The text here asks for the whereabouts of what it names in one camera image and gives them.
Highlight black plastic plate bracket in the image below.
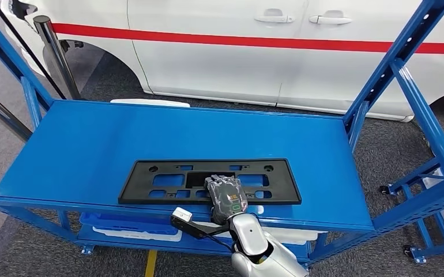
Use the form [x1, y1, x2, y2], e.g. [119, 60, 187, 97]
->
[118, 158, 302, 206]

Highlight blue metal shelf rack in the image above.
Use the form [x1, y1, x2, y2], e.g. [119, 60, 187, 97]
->
[0, 0, 444, 268]
[378, 137, 444, 265]

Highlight white car with red stripe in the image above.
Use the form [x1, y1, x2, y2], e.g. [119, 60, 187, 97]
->
[0, 0, 444, 123]

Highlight white flat plastic piece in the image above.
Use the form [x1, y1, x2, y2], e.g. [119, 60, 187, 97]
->
[110, 98, 191, 109]

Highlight wide white plastic bin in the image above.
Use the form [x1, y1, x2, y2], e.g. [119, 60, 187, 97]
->
[261, 227, 328, 246]

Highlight small white plastic bin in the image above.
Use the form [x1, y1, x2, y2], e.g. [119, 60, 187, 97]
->
[92, 226, 183, 243]

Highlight yellow floor tape square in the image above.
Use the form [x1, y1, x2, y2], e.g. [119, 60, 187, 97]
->
[144, 250, 158, 277]

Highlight black barrier belt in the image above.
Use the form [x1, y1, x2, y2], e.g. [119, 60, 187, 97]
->
[0, 0, 67, 100]

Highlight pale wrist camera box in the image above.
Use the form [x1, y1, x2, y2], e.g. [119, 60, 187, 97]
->
[172, 207, 194, 223]

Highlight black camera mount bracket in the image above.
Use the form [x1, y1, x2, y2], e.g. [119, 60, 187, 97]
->
[170, 214, 231, 242]

